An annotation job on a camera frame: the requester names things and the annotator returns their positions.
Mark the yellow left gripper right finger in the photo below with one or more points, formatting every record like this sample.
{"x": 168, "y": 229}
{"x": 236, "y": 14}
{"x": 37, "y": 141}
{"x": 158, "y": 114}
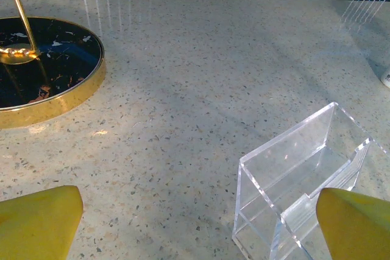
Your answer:
{"x": 356, "y": 226}

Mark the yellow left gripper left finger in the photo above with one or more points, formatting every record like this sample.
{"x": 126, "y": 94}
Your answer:
{"x": 36, "y": 223}

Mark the clear cup with blue lid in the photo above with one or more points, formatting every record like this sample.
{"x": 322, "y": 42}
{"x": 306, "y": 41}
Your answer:
{"x": 386, "y": 78}

